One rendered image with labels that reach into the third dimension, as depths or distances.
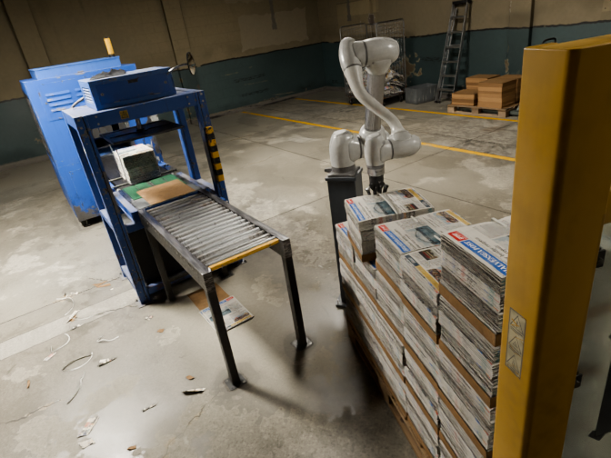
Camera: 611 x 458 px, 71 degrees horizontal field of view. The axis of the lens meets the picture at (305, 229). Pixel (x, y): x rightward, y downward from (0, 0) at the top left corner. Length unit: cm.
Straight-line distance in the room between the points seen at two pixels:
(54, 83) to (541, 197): 536
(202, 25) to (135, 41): 165
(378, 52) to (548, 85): 187
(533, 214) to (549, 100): 16
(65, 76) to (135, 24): 567
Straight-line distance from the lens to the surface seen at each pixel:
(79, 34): 1095
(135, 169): 426
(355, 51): 244
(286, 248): 254
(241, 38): 1208
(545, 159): 66
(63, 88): 569
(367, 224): 203
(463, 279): 134
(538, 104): 66
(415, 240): 182
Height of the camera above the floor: 192
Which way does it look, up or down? 25 degrees down
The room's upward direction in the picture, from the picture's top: 9 degrees counter-clockwise
